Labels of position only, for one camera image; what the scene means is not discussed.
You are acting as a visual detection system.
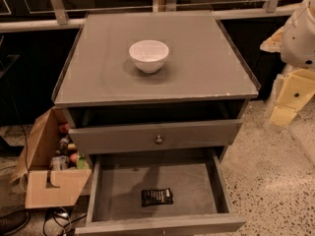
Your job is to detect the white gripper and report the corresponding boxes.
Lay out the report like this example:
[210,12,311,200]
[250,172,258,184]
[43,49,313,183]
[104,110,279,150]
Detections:
[260,0,315,126]

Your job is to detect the black rxbar chocolate wrapper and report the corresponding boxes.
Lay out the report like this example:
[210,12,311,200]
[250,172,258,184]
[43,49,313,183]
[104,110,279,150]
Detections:
[141,188,173,207]

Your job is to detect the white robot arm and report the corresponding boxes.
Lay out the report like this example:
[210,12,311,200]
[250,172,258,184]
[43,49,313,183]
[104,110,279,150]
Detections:
[260,0,315,126]

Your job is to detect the round metal drawer knob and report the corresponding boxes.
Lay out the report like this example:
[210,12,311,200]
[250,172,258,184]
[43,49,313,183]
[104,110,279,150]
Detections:
[155,135,164,145]

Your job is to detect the grey drawer cabinet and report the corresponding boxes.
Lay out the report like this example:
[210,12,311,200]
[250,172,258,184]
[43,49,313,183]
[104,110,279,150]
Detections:
[51,11,262,236]

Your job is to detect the grey middle drawer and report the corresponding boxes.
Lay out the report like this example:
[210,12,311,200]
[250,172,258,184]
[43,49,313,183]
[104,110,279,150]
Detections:
[75,148,246,236]

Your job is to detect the grey drawer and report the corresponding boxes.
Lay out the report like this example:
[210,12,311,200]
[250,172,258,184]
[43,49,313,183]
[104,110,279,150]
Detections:
[75,148,246,236]
[70,119,242,154]

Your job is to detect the grey top drawer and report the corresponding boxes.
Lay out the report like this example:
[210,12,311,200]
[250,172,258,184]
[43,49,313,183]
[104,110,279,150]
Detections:
[70,119,242,154]

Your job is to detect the white ceramic bowl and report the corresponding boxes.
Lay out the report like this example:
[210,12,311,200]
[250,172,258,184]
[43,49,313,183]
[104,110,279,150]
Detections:
[129,40,169,74]

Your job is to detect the green packet in box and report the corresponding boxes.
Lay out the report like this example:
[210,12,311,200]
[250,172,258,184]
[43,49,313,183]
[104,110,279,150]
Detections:
[76,154,90,169]

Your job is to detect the red round item in box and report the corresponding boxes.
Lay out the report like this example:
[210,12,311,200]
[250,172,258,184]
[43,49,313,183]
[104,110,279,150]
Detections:
[58,123,70,134]

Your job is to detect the red apple in box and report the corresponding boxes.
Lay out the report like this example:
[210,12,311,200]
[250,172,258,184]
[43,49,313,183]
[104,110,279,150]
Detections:
[69,152,78,164]

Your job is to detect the dark bottle in box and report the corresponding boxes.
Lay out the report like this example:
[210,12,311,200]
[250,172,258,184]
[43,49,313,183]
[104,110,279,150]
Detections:
[58,137,70,155]

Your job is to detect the silver can in box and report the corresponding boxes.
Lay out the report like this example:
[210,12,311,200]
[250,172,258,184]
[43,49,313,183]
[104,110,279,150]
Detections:
[51,155,69,171]

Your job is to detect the open cardboard box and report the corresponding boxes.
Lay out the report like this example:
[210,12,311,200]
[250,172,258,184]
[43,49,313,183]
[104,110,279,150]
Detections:
[10,108,92,208]

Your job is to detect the metal window rail frame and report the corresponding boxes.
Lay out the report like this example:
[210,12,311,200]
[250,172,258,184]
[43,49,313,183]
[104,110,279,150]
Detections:
[0,0,301,32]

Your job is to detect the black floor cables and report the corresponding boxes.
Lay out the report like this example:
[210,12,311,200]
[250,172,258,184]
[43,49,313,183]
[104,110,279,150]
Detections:
[42,206,88,236]

